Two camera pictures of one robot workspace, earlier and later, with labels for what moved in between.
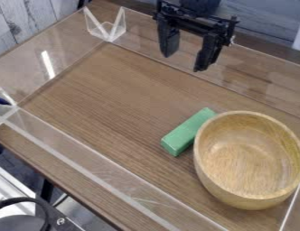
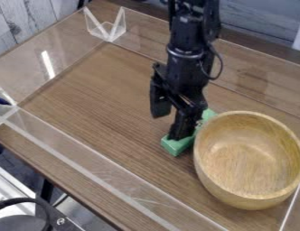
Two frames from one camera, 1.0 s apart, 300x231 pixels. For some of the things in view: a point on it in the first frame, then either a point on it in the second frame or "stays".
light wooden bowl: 248,159 stays
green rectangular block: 179,138 stays
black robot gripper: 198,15 → 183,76
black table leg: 47,189 stays
